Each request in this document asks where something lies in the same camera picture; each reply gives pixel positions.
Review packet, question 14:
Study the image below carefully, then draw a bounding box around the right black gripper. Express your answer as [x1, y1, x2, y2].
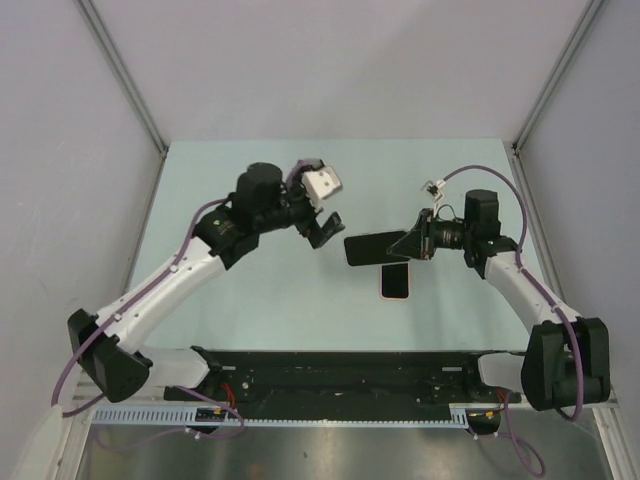
[386, 208, 474, 261]

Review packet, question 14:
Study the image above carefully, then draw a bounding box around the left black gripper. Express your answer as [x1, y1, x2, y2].
[255, 161, 345, 248]

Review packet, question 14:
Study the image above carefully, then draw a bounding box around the black phone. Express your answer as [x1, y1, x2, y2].
[343, 230, 408, 267]

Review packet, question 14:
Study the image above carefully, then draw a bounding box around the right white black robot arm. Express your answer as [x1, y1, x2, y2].
[388, 182, 611, 413]

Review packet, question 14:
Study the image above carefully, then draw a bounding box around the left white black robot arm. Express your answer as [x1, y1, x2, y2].
[68, 159, 344, 403]

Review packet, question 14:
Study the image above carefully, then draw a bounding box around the pink cased phone on table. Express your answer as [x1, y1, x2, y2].
[380, 263, 410, 300]

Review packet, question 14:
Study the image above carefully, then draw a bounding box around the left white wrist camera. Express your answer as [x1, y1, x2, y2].
[301, 159, 343, 211]

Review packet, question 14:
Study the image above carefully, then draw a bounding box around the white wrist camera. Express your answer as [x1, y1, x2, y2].
[301, 159, 343, 211]
[421, 179, 446, 204]

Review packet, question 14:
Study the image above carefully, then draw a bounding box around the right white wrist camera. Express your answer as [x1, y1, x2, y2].
[421, 179, 446, 204]

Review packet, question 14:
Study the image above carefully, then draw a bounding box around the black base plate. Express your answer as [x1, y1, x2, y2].
[193, 347, 506, 404]

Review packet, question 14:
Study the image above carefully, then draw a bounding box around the white slotted cable duct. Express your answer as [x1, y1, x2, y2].
[92, 404, 474, 427]

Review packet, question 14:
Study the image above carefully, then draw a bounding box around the left aluminium corner post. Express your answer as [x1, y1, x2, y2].
[74, 0, 169, 159]

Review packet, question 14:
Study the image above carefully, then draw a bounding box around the aluminium corner post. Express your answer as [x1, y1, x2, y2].
[74, 0, 169, 159]
[510, 0, 609, 156]

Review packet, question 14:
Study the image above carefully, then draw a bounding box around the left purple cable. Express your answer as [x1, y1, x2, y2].
[49, 158, 321, 454]

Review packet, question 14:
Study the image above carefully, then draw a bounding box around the aluminium frame rail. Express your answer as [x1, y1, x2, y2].
[72, 364, 619, 414]

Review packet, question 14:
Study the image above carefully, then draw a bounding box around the right aluminium corner post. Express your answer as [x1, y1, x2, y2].
[510, 0, 609, 156]

